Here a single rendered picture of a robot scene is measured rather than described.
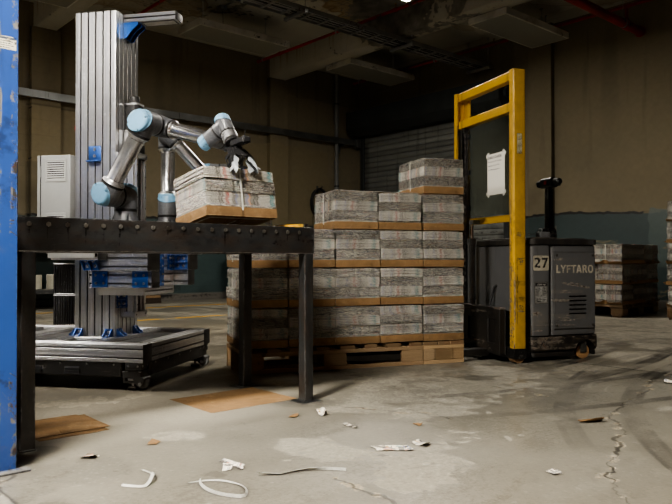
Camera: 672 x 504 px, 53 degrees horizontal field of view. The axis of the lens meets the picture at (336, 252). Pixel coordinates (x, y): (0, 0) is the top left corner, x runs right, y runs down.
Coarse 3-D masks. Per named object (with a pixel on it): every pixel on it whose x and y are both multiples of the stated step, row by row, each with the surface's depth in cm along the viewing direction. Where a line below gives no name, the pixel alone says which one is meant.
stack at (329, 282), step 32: (256, 256) 388; (288, 256) 396; (320, 256) 401; (352, 256) 408; (384, 256) 415; (416, 256) 423; (256, 288) 387; (288, 288) 398; (320, 288) 401; (352, 288) 407; (384, 288) 414; (416, 288) 421; (256, 320) 388; (288, 320) 396; (320, 320) 401; (352, 320) 407; (384, 320) 414; (416, 320) 421; (256, 352) 400; (288, 352) 393; (320, 352) 400; (352, 352) 407; (416, 352) 421
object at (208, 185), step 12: (204, 168) 298; (216, 168) 302; (228, 168) 306; (180, 180) 314; (192, 180) 305; (204, 180) 298; (216, 180) 302; (228, 180) 306; (180, 192) 314; (192, 192) 306; (204, 192) 298; (216, 192) 301; (228, 192) 305; (180, 204) 315; (192, 204) 306; (204, 204) 297; (216, 204) 299; (228, 204) 304; (204, 216) 298; (216, 216) 300; (228, 216) 303
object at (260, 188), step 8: (248, 176) 313; (256, 176) 316; (264, 176) 319; (248, 184) 312; (256, 184) 315; (264, 184) 318; (272, 184) 321; (248, 192) 311; (256, 192) 314; (264, 192) 317; (272, 192) 320; (248, 200) 311; (256, 200) 314; (264, 200) 317; (272, 200) 320; (272, 208) 319; (240, 224) 322; (248, 224) 324; (256, 224) 327
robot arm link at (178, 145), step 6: (162, 138) 407; (168, 138) 404; (168, 144) 406; (174, 144) 404; (180, 144) 406; (180, 150) 406; (186, 150) 407; (180, 156) 409; (186, 156) 407; (192, 156) 408; (186, 162) 409; (192, 162) 408; (198, 162) 409; (192, 168) 409
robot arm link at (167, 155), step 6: (162, 144) 415; (162, 150) 416; (168, 150) 416; (174, 150) 418; (162, 156) 417; (168, 156) 416; (174, 156) 420; (162, 162) 417; (168, 162) 416; (174, 162) 420; (162, 168) 417; (168, 168) 416; (174, 168) 420; (162, 174) 417; (168, 174) 416; (174, 174) 420; (162, 180) 417; (168, 180) 416; (162, 186) 417; (168, 186) 416; (162, 192) 415; (168, 192) 415; (174, 192) 418
